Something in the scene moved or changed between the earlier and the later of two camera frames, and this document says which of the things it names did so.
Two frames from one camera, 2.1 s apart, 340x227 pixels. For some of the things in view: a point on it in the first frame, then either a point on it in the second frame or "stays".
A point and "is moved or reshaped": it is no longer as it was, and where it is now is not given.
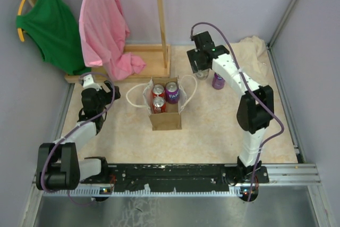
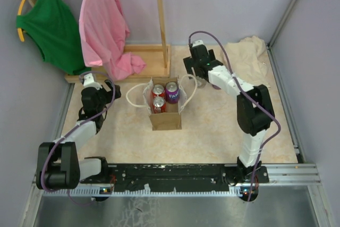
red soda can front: (159, 104) stays
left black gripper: (108, 95) stays
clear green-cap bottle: (202, 74) is moved or reshaped
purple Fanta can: (172, 94) stays
